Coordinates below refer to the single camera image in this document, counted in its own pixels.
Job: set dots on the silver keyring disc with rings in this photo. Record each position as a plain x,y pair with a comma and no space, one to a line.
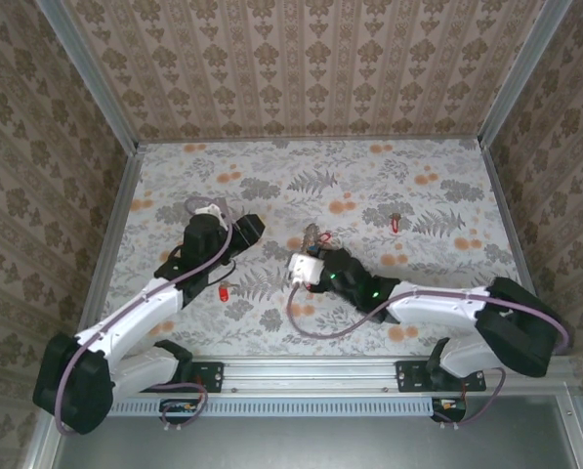
310,238

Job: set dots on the red key tag with key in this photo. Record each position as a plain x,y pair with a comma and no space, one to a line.
222,293
395,225

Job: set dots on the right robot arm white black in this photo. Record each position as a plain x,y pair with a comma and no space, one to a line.
432,305

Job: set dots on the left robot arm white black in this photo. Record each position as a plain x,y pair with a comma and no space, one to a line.
125,317

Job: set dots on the aluminium side rail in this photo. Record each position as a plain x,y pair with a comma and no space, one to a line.
512,220
116,220

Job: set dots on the aluminium mounting rail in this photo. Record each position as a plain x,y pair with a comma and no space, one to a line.
310,373

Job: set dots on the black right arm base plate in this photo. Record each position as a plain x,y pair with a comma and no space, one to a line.
408,376

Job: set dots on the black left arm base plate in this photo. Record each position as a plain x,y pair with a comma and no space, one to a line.
213,376

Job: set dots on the aluminium frame post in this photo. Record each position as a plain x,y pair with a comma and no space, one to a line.
521,73
92,73

